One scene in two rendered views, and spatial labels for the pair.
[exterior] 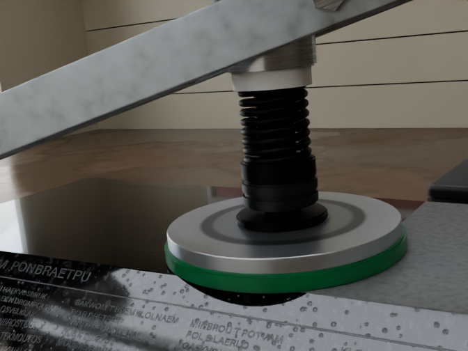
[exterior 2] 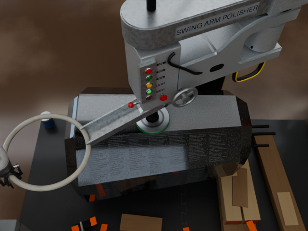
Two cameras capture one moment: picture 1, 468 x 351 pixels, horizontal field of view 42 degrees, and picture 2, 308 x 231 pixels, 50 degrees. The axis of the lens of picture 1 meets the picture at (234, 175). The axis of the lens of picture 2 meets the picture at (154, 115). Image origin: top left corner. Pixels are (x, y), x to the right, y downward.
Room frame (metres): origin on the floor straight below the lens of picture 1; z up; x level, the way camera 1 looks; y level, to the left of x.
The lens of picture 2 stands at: (-0.35, 0.58, 2.59)
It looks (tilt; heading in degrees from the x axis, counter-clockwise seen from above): 58 degrees down; 325
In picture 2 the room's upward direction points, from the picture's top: straight up
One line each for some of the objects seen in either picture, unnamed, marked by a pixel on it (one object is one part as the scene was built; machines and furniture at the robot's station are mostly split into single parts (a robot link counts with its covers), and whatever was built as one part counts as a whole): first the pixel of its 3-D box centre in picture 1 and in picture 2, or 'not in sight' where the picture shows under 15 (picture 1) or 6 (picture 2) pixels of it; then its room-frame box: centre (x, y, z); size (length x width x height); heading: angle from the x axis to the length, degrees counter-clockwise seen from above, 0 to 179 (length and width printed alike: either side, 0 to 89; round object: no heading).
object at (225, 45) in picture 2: not in sight; (220, 49); (0.44, -0.42, 1.28); 0.74 x 0.23 x 0.49; 78
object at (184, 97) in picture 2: not in sight; (182, 92); (0.39, -0.13, 1.18); 0.15 x 0.10 x 0.15; 78
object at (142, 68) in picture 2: not in sight; (147, 82); (0.44, 0.05, 1.35); 0.08 x 0.03 x 0.28; 78
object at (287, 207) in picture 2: not in sight; (287, 208); (-0.35, -0.66, 0.10); 0.25 x 0.10 x 0.01; 148
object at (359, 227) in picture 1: (282, 225); (152, 117); (0.54, -0.04, 0.82); 0.21 x 0.21 x 0.01
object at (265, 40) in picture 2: not in sight; (263, 27); (0.40, -0.69, 1.32); 0.19 x 0.19 x 0.20
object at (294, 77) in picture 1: (270, 67); not in sight; (0.54, -0.04, 0.97); 0.07 x 0.07 x 0.04
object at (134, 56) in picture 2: not in sight; (166, 63); (0.52, -0.12, 1.30); 0.36 x 0.22 x 0.45; 78
